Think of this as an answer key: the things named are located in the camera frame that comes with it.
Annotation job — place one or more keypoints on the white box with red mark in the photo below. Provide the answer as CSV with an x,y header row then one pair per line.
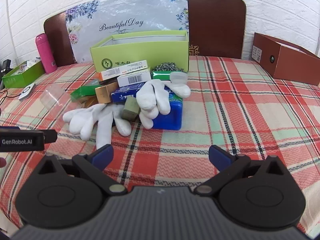
x,y
125,66

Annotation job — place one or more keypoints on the gold cardboard box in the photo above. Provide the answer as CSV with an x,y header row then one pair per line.
x,y
105,93

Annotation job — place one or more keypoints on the olive green block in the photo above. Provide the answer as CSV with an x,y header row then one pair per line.
x,y
130,109

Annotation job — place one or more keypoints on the small gold packet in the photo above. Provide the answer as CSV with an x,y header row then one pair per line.
x,y
91,102

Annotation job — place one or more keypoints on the white glove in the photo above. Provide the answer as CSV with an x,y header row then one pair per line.
x,y
178,90
100,120
151,100

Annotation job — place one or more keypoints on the translucent plastic case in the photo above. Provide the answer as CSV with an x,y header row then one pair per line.
x,y
178,77

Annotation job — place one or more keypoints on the white medicine box with barcode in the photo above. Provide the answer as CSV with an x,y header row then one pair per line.
x,y
133,79

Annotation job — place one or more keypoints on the flat dark green box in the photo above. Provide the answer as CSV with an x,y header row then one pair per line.
x,y
83,92

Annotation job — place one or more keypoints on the clear plastic box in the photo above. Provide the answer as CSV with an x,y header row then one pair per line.
x,y
53,97

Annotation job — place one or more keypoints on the white handheld device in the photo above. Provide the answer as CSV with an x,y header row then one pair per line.
x,y
27,92

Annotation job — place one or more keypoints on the black device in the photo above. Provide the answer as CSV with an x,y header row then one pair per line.
x,y
5,66

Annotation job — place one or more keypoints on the brown shoe box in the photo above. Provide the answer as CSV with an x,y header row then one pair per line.
x,y
290,60

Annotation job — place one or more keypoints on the blue plastic container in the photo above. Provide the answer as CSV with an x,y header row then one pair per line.
x,y
170,117

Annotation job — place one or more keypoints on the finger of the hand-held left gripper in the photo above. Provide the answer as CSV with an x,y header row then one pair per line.
x,y
50,136

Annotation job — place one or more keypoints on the green sponge pack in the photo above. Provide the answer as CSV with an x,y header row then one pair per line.
x,y
161,75

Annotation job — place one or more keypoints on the white paper packet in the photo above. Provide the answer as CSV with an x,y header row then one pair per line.
x,y
33,63

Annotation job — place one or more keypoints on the small green open box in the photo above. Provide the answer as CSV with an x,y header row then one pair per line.
x,y
23,76

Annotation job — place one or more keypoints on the plaid bed sheet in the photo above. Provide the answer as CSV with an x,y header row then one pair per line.
x,y
250,130

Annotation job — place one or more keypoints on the light green cardboard box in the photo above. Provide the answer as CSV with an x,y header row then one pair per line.
x,y
140,52

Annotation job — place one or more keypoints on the person's left hand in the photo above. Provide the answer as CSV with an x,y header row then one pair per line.
x,y
2,162

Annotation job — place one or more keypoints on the floral plastic bedding bag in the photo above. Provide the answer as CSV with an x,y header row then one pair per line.
x,y
120,10

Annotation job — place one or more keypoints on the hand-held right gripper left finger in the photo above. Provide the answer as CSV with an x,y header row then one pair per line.
x,y
103,155

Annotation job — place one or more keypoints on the dark blue carton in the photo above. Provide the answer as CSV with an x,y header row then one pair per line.
x,y
122,95

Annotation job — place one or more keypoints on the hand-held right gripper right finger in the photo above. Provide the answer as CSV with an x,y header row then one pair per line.
x,y
219,155

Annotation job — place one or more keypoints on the pink thermos bottle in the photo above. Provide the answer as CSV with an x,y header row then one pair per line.
x,y
45,53

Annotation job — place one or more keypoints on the steel wool scourer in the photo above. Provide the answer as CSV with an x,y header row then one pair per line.
x,y
166,67

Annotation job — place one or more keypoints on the brown wooden headboard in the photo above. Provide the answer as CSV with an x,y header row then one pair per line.
x,y
215,22

